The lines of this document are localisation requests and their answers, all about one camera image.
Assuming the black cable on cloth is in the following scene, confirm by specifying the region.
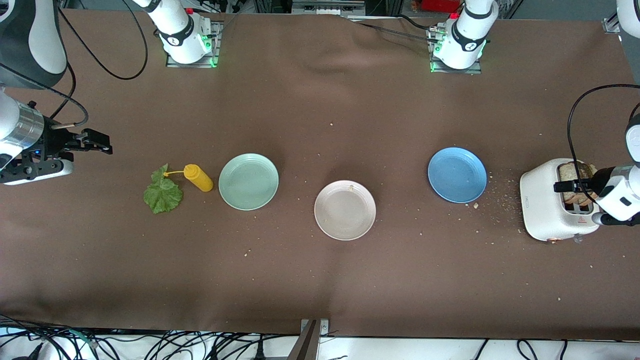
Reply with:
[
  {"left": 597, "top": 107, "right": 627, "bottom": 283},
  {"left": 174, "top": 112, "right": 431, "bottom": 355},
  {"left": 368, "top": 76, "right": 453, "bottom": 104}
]
[{"left": 345, "top": 15, "right": 443, "bottom": 43}]

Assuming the white two-slot toaster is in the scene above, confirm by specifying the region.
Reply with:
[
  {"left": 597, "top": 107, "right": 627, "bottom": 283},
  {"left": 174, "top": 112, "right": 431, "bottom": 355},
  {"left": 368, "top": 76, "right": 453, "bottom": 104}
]
[{"left": 520, "top": 158, "right": 602, "bottom": 244}]

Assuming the beige plate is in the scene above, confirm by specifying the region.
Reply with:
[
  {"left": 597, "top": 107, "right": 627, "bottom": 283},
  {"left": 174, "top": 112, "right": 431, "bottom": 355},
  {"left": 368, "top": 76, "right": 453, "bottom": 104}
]
[{"left": 313, "top": 179, "right": 377, "bottom": 242}]

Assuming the grey metal equipment box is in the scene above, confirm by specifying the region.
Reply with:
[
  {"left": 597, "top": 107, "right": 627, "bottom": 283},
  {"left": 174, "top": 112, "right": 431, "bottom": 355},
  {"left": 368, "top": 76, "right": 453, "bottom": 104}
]
[{"left": 291, "top": 0, "right": 366, "bottom": 16}]

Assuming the light green plate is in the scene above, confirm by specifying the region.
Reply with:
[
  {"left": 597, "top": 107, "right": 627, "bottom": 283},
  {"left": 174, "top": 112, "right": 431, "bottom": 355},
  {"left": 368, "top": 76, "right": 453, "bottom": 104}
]
[{"left": 218, "top": 153, "right": 280, "bottom": 212}]

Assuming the red box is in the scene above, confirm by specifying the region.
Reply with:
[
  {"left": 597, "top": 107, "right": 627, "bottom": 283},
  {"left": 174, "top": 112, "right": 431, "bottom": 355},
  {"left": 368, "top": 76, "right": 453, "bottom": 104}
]
[{"left": 422, "top": 0, "right": 461, "bottom": 13}]

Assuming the brown table cloth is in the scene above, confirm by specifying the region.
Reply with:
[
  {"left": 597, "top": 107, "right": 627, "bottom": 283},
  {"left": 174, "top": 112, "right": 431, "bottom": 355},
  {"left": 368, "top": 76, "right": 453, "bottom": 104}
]
[{"left": 0, "top": 9, "right": 640, "bottom": 342}]

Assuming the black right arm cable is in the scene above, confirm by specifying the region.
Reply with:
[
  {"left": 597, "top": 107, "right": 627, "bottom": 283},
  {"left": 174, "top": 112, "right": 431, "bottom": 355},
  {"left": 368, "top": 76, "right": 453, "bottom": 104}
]
[{"left": 0, "top": 0, "right": 149, "bottom": 130}]

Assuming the metal table edge bracket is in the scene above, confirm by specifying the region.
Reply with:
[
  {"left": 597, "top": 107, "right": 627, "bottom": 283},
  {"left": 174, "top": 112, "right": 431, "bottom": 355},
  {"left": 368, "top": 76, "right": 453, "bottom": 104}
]
[{"left": 299, "top": 318, "right": 331, "bottom": 360}]

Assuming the blue plate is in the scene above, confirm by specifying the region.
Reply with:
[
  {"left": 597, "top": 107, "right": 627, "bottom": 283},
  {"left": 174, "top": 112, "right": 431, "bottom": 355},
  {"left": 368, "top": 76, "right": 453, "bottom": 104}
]
[{"left": 427, "top": 147, "right": 488, "bottom": 204}]

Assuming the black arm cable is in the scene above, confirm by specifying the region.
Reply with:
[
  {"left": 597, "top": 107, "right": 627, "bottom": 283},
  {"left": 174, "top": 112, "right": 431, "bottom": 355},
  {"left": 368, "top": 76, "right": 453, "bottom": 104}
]
[
  {"left": 567, "top": 84, "right": 640, "bottom": 194},
  {"left": 0, "top": 0, "right": 149, "bottom": 130}
]

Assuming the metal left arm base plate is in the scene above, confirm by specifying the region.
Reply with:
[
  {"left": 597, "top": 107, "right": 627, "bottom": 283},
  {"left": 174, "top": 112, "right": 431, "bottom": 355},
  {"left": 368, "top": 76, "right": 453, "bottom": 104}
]
[{"left": 427, "top": 27, "right": 482, "bottom": 75}]

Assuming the green lettuce leaf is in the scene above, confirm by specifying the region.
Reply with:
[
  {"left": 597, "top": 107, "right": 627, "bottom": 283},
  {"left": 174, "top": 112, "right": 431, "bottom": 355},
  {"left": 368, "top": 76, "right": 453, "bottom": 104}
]
[{"left": 143, "top": 163, "right": 184, "bottom": 215}]

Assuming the teal floor cable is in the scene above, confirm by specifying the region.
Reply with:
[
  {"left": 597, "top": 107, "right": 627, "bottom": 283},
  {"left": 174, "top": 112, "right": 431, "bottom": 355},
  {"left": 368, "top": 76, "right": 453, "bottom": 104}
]
[{"left": 64, "top": 327, "right": 103, "bottom": 351}]

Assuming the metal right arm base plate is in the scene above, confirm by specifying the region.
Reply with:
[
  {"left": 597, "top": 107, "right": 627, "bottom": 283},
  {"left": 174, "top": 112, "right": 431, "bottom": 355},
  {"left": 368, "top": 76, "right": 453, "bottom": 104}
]
[{"left": 166, "top": 20, "right": 221, "bottom": 69}]

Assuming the yellow mustard squeeze bottle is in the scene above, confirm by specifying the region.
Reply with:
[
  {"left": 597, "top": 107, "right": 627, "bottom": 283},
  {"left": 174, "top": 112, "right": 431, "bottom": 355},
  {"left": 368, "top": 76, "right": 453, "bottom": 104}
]
[{"left": 163, "top": 164, "right": 214, "bottom": 193}]

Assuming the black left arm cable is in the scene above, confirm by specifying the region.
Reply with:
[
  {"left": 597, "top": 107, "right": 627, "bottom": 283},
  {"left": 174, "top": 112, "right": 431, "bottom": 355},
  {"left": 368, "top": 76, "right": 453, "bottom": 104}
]
[{"left": 567, "top": 84, "right": 640, "bottom": 194}]

